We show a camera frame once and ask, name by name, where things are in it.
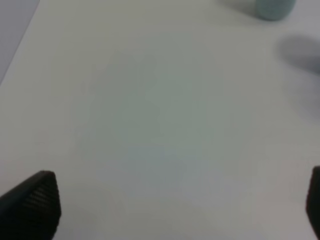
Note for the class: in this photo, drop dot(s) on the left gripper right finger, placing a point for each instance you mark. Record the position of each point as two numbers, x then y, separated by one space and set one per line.
313 201

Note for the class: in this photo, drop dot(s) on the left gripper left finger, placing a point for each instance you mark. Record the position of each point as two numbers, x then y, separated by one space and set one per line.
32 209

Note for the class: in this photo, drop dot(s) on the teal plastic cup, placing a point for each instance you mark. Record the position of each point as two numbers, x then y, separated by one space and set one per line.
274 10

